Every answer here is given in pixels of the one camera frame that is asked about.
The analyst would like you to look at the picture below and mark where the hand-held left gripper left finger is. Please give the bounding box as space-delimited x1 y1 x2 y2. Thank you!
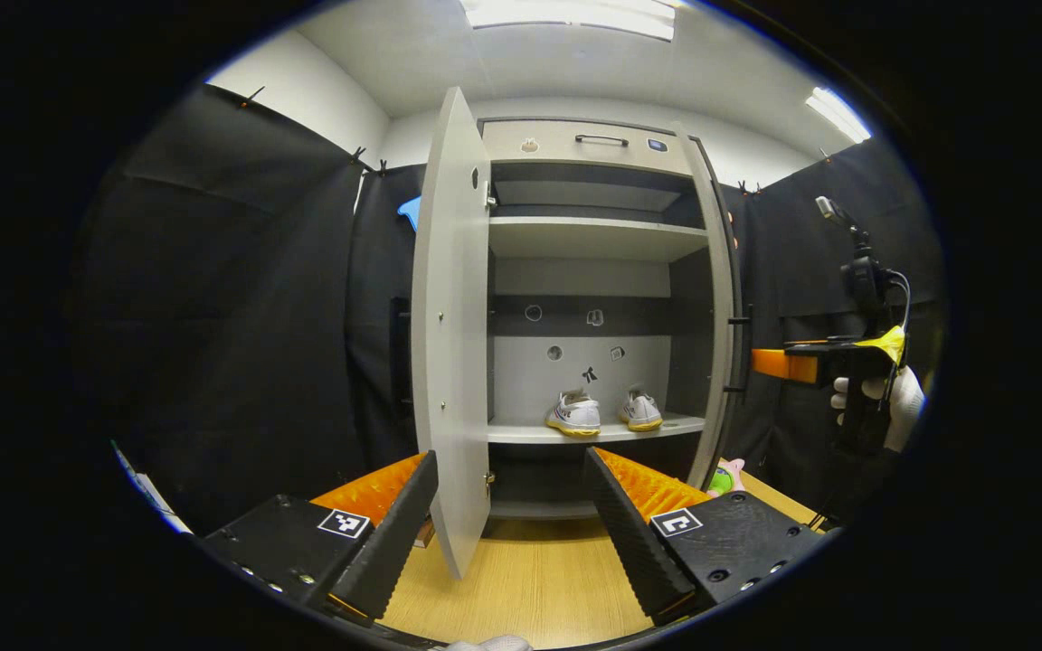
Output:
200 449 440 625

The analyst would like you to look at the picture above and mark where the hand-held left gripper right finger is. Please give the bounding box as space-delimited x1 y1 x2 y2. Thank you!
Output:
583 446 825 625

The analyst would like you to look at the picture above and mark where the grey shoe cabinet door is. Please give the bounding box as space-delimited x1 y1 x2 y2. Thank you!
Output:
392 86 495 580
675 127 754 489

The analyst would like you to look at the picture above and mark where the white shoe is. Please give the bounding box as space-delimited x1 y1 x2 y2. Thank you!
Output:
545 389 603 439
620 387 664 432

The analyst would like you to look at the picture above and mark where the grey shoe cabinet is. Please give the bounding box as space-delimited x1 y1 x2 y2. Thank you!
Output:
476 118 748 521

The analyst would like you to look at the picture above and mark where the beige cabinet drawer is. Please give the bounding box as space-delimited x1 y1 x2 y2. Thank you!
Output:
482 119 696 177

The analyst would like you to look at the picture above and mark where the pink green plush toy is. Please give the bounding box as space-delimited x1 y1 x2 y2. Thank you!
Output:
706 457 746 496

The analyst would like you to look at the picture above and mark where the ceiling light panel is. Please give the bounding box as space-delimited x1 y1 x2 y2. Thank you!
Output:
804 86 872 144
459 0 677 42

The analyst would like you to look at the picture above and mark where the white printed board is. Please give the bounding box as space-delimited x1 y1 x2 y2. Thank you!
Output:
109 440 192 534

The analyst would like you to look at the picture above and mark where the black backdrop cloth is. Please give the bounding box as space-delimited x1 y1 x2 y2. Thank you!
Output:
78 83 943 534

